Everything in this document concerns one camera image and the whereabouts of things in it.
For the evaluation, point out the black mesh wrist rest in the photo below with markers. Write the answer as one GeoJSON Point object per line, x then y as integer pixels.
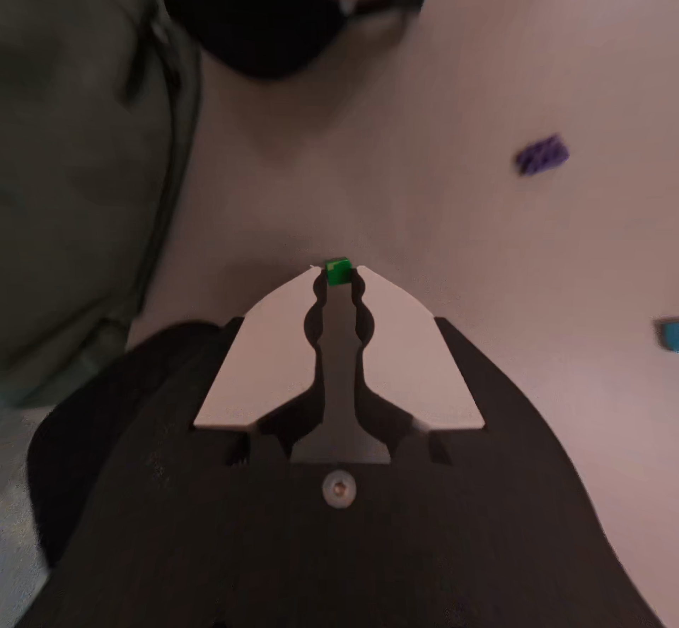
{"type": "Point", "coordinates": [254, 29]}

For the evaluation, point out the purple toy figure legs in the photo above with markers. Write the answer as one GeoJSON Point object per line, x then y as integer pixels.
{"type": "Point", "coordinates": [542, 155]}

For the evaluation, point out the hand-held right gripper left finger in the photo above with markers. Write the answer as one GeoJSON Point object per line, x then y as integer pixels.
{"type": "Point", "coordinates": [254, 373]}

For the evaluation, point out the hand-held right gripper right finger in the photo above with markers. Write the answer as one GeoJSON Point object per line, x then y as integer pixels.
{"type": "Point", "coordinates": [419, 373]}

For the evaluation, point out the cyan toy helmet brick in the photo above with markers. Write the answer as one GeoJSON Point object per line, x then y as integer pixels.
{"type": "Point", "coordinates": [669, 334]}

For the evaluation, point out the grey desk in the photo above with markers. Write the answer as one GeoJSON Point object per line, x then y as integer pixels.
{"type": "Point", "coordinates": [477, 82]}

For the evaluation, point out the green toy figure head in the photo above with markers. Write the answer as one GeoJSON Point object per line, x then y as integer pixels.
{"type": "Point", "coordinates": [338, 271]}

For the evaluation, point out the person's green hoodie torso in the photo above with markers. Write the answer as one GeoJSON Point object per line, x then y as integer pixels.
{"type": "Point", "coordinates": [79, 161]}

